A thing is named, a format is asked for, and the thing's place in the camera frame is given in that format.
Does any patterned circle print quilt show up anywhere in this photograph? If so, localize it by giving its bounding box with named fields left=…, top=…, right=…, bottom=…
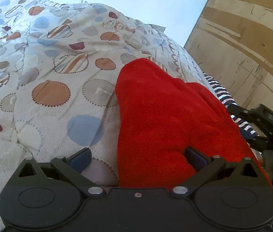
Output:
left=0, top=0, right=209, bottom=230

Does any striped bed sheet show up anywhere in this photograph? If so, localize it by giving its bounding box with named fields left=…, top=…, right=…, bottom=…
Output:
left=201, top=72, right=259, bottom=141

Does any red knitted garment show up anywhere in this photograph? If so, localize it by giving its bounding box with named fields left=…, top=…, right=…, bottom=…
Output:
left=115, top=58, right=272, bottom=190

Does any plywood wardrobe panel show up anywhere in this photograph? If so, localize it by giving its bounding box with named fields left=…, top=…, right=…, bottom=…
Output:
left=185, top=0, right=273, bottom=110

